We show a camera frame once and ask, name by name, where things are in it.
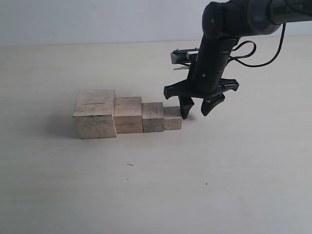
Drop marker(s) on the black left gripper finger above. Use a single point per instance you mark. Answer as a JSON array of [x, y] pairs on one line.
[[186, 103]]

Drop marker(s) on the smallest wooden cube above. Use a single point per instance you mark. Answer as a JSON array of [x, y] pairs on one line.
[[172, 118]]

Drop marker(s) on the third largest wooden cube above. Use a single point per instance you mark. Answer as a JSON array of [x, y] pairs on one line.
[[153, 117]]

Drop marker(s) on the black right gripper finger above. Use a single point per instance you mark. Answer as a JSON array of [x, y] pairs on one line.
[[209, 104]]

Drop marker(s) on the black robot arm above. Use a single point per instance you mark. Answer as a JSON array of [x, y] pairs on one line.
[[223, 25]]

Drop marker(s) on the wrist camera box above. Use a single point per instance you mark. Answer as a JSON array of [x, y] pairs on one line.
[[183, 56]]

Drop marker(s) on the second largest wooden cube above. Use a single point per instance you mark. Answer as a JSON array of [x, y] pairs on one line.
[[128, 115]]

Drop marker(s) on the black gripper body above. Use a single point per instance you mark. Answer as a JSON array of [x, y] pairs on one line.
[[204, 79]]

